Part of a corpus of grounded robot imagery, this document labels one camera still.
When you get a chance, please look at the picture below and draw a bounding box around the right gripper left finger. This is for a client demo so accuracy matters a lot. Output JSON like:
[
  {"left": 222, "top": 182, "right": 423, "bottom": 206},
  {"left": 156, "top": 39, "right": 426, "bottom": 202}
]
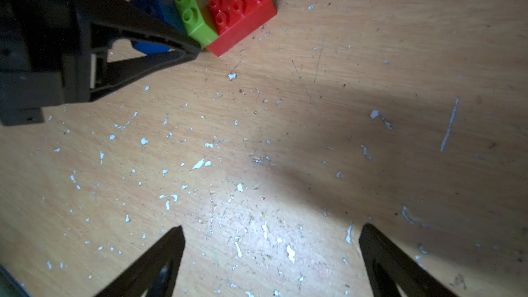
[{"left": 97, "top": 226, "right": 186, "bottom": 297}]

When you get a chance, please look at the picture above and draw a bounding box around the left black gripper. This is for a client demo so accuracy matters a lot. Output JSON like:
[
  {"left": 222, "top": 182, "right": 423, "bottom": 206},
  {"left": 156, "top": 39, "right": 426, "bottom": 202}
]
[{"left": 1, "top": 0, "right": 201, "bottom": 127}]

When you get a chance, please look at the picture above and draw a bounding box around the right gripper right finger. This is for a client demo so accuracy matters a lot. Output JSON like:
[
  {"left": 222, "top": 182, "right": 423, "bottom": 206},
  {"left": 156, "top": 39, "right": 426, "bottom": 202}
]
[{"left": 359, "top": 224, "right": 456, "bottom": 297}]

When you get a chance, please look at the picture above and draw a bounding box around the dark blue square lego brick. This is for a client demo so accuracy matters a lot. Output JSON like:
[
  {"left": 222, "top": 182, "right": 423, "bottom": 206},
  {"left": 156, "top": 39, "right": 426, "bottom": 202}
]
[{"left": 129, "top": 0, "right": 187, "bottom": 35}]

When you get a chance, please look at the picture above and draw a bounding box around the lime green square lego brick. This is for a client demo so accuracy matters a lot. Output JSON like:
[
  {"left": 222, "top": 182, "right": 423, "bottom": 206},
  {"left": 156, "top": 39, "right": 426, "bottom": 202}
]
[{"left": 175, "top": 0, "right": 219, "bottom": 49}]

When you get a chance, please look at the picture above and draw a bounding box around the long red lego brick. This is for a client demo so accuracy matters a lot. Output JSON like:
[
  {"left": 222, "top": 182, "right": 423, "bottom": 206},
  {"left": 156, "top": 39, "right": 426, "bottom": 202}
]
[{"left": 207, "top": 0, "right": 276, "bottom": 56}]

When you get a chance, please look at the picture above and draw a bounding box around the aluminium front rail frame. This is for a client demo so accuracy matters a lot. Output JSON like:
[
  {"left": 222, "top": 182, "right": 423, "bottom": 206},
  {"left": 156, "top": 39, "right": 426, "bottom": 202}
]
[{"left": 0, "top": 265, "right": 30, "bottom": 297}]

